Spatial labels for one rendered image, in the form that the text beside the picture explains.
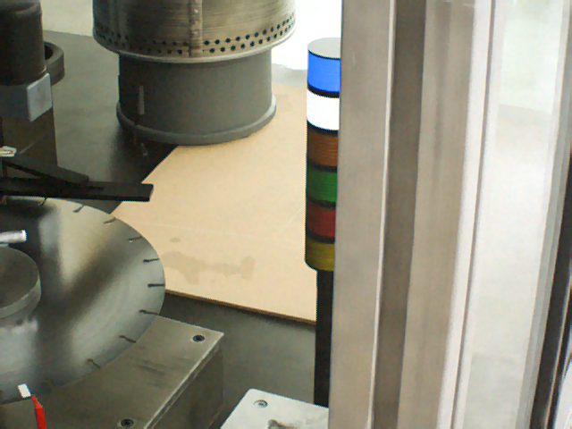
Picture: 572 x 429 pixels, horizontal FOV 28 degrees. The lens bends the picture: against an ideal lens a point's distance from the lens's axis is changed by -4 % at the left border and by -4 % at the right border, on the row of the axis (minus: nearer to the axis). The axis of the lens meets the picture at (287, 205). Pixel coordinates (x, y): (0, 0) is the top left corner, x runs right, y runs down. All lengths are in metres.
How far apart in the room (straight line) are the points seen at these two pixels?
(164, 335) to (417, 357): 0.70
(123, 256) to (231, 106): 0.65
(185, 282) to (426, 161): 1.00
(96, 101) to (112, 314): 0.92
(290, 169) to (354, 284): 1.20
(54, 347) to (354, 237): 0.55
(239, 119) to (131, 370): 0.68
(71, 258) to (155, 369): 0.13
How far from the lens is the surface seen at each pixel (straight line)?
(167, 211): 1.51
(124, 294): 0.99
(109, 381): 1.05
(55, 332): 0.95
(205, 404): 1.11
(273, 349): 1.26
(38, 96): 1.17
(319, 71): 0.90
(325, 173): 0.93
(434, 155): 0.38
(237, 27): 1.57
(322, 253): 0.97
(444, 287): 0.40
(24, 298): 0.98
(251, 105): 1.67
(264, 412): 0.93
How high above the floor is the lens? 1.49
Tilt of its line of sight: 29 degrees down
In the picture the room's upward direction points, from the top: 1 degrees clockwise
